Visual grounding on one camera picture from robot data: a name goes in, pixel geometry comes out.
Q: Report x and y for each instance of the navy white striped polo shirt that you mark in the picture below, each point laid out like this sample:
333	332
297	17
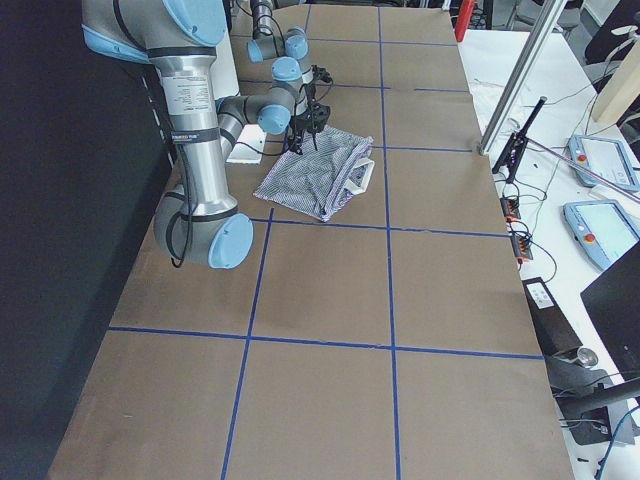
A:
321	183

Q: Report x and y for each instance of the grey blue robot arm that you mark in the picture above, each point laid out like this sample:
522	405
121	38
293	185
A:
292	66
188	44

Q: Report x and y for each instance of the red cylinder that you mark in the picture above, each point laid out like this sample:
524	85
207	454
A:
463	19

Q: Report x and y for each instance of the orange black usb hub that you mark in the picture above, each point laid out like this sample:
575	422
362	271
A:
521	245

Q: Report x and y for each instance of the far blue teach pendant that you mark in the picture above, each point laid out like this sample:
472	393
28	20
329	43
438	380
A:
606	158

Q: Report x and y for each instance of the blue teach pendant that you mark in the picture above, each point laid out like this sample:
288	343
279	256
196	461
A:
603	229
606	158

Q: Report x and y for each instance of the near blue teach pendant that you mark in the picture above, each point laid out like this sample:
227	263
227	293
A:
603	229

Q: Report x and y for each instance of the black box with label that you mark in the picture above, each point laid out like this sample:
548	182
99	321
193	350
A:
553	330

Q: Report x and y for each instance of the black monitor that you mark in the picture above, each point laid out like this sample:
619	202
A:
612	304

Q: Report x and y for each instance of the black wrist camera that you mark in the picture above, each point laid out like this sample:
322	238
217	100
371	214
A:
321	74

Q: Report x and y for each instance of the black camera stand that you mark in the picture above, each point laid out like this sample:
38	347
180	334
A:
513	151

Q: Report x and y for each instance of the aluminium frame post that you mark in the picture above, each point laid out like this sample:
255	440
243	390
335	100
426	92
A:
542	28

